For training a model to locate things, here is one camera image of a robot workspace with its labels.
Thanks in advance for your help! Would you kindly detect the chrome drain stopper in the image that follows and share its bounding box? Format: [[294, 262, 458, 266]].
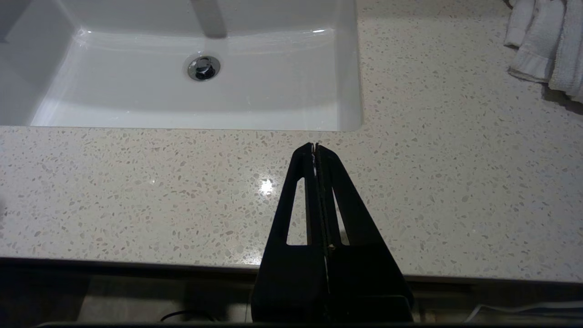
[[187, 55, 222, 82]]

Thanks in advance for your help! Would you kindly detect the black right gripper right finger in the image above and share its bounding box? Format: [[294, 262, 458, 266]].
[[315, 143, 414, 320]]

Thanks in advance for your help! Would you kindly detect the white towel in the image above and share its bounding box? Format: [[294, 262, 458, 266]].
[[503, 0, 583, 104]]

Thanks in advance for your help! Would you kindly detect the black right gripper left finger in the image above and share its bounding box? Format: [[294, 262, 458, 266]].
[[251, 143, 329, 320]]

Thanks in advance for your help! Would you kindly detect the white cable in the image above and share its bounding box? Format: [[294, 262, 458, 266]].
[[464, 301, 583, 322]]

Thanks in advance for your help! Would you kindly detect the thin black cable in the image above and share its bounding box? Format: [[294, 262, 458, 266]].
[[159, 310, 215, 323]]

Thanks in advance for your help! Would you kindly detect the white sink basin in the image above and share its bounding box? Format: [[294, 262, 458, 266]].
[[0, 0, 364, 133]]

